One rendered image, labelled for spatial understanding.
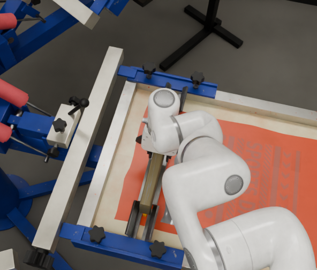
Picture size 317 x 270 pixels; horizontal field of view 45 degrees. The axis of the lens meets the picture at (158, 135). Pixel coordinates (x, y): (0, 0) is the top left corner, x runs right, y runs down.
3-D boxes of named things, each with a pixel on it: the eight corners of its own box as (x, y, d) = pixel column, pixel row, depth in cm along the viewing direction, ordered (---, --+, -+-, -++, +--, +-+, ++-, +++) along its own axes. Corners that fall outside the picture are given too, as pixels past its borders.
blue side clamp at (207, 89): (214, 96, 135) (218, 83, 128) (212, 107, 132) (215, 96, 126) (131, 78, 137) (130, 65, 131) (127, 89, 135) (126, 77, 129)
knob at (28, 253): (61, 250, 104) (55, 244, 97) (53, 272, 101) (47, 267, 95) (35, 244, 104) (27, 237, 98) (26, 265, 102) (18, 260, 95)
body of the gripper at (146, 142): (138, 133, 98) (139, 152, 108) (178, 142, 97) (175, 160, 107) (146, 109, 102) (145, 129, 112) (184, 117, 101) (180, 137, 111)
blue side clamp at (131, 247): (182, 255, 108) (185, 249, 102) (179, 273, 106) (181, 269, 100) (80, 230, 111) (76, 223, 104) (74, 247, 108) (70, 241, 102)
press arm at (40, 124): (81, 130, 120) (78, 122, 116) (74, 147, 117) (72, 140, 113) (28, 119, 122) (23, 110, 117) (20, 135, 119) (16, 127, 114)
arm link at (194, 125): (186, 185, 73) (157, 150, 93) (248, 165, 76) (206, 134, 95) (178, 144, 70) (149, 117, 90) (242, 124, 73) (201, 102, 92)
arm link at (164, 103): (198, 134, 84) (157, 147, 82) (193, 155, 94) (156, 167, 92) (173, 81, 91) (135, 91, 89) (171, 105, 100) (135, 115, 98)
